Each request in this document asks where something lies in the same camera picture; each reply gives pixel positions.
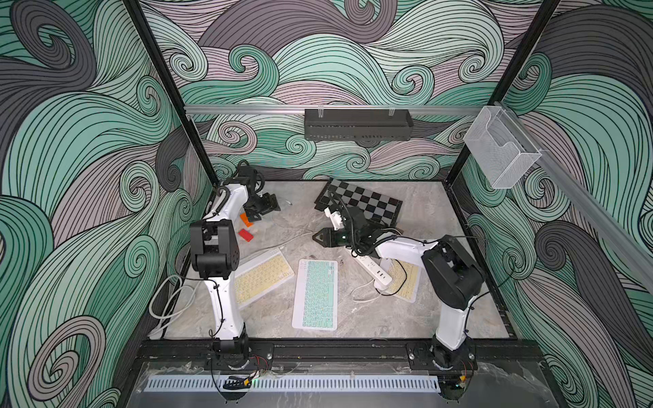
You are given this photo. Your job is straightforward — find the black usb cable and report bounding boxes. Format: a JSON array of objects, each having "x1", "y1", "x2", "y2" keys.
[{"x1": 374, "y1": 257, "x2": 409, "y2": 297}]

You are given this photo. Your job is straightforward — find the white power strip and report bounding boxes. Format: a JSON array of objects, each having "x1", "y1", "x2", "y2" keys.
[{"x1": 352, "y1": 253, "x2": 393, "y2": 291}]

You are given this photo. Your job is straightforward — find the yellow keyboard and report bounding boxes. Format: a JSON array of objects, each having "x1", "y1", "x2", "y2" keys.
[
  {"x1": 236, "y1": 249, "x2": 294, "y2": 309},
  {"x1": 384, "y1": 259, "x2": 422, "y2": 304}
]

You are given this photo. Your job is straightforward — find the green white keyboard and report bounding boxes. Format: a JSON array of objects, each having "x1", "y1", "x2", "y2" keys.
[{"x1": 292, "y1": 259, "x2": 338, "y2": 332}]

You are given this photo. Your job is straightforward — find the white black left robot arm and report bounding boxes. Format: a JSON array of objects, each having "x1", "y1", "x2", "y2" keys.
[{"x1": 190, "y1": 160, "x2": 280, "y2": 367}]

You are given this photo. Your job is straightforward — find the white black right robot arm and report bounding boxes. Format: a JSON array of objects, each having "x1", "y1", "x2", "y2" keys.
[{"x1": 312, "y1": 195, "x2": 487, "y2": 370}]

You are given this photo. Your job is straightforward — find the orange tag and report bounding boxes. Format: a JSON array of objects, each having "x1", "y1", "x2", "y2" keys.
[{"x1": 240, "y1": 213, "x2": 253, "y2": 228}]

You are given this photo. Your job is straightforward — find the red tag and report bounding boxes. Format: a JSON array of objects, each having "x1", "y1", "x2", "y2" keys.
[{"x1": 238, "y1": 229, "x2": 254, "y2": 242}]

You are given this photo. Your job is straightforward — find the black white chessboard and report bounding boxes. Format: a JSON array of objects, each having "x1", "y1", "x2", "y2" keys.
[{"x1": 315, "y1": 178, "x2": 403, "y2": 227}]

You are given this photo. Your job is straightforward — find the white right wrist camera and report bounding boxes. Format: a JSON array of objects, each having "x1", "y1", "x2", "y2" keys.
[{"x1": 324, "y1": 208, "x2": 345, "y2": 231}]

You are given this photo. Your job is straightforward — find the black wall tray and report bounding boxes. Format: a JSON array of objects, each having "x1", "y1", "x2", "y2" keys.
[{"x1": 304, "y1": 110, "x2": 414, "y2": 146}]

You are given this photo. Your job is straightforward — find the aluminium rail back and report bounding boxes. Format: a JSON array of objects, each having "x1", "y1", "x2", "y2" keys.
[{"x1": 184, "y1": 104, "x2": 483, "y2": 116}]

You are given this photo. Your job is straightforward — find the aluminium rail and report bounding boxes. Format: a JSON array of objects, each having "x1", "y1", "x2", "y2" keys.
[
  {"x1": 495, "y1": 102, "x2": 652, "y2": 292},
  {"x1": 184, "y1": 104, "x2": 483, "y2": 116}
]

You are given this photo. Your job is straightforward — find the thick white power cord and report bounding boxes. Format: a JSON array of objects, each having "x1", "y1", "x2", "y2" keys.
[{"x1": 145, "y1": 272, "x2": 202, "y2": 340}]

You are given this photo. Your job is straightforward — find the clear plastic wall box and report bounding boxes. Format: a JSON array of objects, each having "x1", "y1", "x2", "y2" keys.
[{"x1": 464, "y1": 105, "x2": 542, "y2": 190}]

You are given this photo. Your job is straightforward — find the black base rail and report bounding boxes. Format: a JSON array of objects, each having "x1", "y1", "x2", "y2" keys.
[{"x1": 137, "y1": 338, "x2": 543, "y2": 371}]

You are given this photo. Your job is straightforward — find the white slotted cable duct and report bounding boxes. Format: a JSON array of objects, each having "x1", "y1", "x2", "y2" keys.
[{"x1": 143, "y1": 374, "x2": 440, "y2": 394}]

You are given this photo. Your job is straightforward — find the aluminium rail right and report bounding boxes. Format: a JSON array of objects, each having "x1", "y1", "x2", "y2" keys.
[{"x1": 495, "y1": 102, "x2": 652, "y2": 292}]

